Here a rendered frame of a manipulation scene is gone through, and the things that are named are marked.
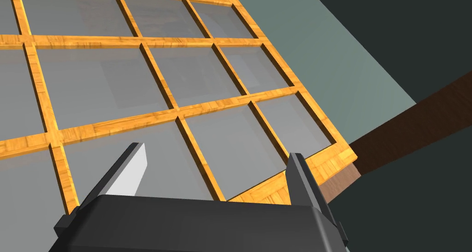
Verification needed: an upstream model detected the wooden glass-paned door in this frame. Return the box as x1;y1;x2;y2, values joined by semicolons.
0;0;358;215

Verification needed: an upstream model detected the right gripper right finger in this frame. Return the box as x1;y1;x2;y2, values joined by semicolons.
285;152;339;229

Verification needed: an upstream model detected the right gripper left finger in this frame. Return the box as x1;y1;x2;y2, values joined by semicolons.
78;141;148;209

